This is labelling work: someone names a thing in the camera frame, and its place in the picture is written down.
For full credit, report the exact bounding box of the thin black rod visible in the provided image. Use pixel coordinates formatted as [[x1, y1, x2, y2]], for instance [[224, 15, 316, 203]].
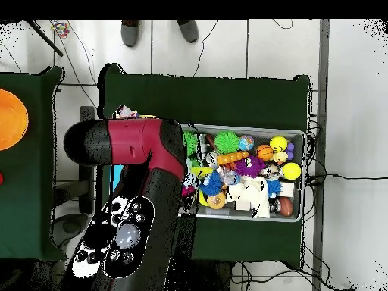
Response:
[[23, 20, 64, 57]]

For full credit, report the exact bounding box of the wire mesh bin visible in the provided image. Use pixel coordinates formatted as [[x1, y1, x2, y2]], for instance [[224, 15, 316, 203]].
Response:
[[180, 124, 307, 224]]

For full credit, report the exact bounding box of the blue spiky ball with eyes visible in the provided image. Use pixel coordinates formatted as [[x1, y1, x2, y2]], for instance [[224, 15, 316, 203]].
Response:
[[200, 171, 225, 196]]

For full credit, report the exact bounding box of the orange round bowl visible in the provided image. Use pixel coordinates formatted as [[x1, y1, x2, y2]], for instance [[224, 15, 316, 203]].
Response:
[[0, 89, 30, 152]]

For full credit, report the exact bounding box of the small colourful floor toy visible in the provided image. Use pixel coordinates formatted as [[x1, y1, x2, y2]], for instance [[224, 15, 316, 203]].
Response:
[[49, 20, 70, 39]]

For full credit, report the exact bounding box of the wooden box with three holes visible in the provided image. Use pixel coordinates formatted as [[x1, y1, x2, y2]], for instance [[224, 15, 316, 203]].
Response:
[[108, 113, 158, 201]]

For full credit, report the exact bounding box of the orange plastic toy block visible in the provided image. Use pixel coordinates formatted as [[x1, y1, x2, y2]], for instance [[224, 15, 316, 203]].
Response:
[[217, 151, 250, 167]]

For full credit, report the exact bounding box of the orange toy basketball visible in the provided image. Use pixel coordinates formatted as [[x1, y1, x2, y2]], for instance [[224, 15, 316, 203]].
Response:
[[255, 143, 275, 162]]

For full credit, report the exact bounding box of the grey round stand base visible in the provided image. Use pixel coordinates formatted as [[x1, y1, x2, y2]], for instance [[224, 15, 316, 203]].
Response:
[[51, 211, 92, 246]]

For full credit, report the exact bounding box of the purple furry monster toy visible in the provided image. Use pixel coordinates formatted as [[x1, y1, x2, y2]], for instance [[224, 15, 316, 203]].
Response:
[[235, 155, 267, 179]]

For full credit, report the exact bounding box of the yellow ball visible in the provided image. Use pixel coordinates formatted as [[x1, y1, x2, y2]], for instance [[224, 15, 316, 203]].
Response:
[[280, 161, 302, 181], [270, 136, 289, 152]]

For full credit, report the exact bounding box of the green spiky ball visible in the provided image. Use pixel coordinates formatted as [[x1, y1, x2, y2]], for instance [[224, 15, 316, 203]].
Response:
[[214, 130, 241, 155], [183, 131, 199, 158]]

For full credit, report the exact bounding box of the cream knitted cloth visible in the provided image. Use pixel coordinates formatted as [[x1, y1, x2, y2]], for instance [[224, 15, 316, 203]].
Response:
[[227, 177, 271, 219]]

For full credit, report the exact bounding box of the small dotted cloth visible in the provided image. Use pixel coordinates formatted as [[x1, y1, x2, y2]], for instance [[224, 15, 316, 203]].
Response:
[[114, 105, 140, 119]]

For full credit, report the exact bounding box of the dark green table cloth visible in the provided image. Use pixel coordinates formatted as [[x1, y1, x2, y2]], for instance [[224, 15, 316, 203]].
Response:
[[96, 63, 313, 268], [0, 66, 64, 261]]

